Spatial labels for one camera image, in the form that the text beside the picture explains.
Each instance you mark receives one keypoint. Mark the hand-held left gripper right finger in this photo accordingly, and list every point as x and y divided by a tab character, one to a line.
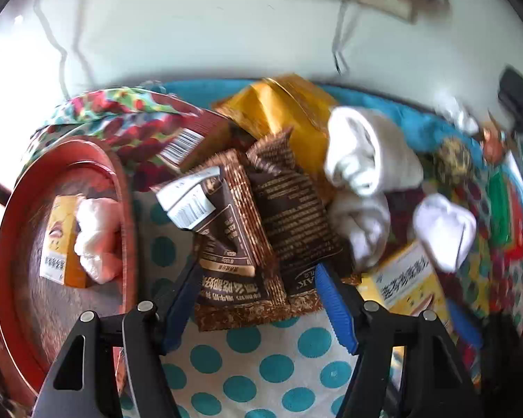
337	313

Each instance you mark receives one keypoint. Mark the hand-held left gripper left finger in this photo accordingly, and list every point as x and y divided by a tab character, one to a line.
178	313

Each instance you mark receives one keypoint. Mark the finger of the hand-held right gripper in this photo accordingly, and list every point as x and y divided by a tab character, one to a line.
464	323

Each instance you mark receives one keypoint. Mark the yellow medicine box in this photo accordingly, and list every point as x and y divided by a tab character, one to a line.
401	289
61	244

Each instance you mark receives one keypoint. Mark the brown coffee packet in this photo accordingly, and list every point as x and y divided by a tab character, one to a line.
294	222
252	313

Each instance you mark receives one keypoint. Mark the brown packet with white label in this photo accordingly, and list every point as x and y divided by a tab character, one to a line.
218	235

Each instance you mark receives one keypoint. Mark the white sock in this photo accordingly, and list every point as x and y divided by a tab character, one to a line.
366	226
368	156
444	230

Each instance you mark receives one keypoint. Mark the round red tray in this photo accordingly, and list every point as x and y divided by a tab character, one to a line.
39	322

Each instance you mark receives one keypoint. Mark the colourful dotted cloth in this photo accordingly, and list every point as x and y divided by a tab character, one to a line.
252	365

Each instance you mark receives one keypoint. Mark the white crumpled plastic wad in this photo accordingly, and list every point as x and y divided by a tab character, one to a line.
96	239

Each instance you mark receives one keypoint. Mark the red cigarette box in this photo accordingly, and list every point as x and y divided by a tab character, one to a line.
191	137

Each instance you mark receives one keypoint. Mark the small orange wrapper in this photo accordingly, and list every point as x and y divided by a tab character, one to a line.
492	144

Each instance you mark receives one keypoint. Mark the gold foil packet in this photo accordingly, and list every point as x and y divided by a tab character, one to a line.
287	113

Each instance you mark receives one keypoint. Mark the small white cloth piece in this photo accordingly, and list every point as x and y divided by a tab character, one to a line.
462	115

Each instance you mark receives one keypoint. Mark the black power adapter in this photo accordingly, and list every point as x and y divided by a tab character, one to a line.
516	100

